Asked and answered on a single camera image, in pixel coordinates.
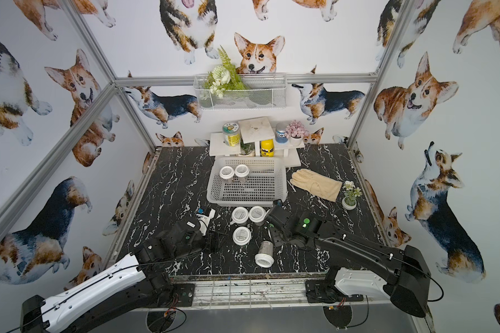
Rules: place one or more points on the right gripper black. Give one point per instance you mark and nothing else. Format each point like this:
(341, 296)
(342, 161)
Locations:
(276, 216)

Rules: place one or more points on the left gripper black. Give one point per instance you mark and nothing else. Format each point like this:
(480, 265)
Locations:
(208, 232)

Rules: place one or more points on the yogurt cup row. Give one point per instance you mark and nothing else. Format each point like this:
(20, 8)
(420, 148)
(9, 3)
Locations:
(242, 172)
(242, 236)
(265, 256)
(240, 216)
(257, 215)
(227, 174)

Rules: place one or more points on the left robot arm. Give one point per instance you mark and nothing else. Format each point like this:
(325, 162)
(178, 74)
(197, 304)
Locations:
(137, 280)

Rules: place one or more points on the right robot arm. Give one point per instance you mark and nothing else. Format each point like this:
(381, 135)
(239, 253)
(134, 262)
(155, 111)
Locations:
(358, 266)

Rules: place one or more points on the white plastic perforated basket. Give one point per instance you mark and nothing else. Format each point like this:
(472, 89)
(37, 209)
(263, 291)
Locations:
(265, 182)

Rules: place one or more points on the beige work glove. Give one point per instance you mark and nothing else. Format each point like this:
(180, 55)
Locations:
(316, 184)

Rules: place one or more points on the small potted white flower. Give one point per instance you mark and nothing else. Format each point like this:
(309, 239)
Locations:
(351, 194)

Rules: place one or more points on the yellow jar on shelf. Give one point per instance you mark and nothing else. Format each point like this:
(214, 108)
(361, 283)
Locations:
(267, 148)

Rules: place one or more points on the blue white small jar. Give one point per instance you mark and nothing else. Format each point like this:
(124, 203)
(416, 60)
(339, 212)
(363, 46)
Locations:
(281, 135)

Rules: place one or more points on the small green plant under shelf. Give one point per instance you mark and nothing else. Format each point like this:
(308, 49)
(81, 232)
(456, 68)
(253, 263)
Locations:
(247, 149)

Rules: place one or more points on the pink flower pot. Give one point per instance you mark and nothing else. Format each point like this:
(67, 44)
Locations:
(296, 132)

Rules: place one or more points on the white stepped display shelf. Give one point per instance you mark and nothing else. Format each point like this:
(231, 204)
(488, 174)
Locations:
(255, 131)

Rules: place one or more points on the green fern white flower bouquet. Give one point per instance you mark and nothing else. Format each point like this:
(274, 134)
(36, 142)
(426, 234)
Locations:
(224, 77)

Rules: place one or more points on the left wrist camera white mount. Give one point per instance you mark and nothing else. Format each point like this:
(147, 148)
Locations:
(205, 216)

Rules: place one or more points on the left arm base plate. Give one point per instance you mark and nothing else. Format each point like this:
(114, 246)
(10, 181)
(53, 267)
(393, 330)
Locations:
(183, 293)

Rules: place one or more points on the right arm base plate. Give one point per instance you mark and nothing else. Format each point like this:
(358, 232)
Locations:
(320, 291)

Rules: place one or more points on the white wire wall basket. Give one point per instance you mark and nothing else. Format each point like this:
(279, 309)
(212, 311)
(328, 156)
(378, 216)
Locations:
(262, 92)

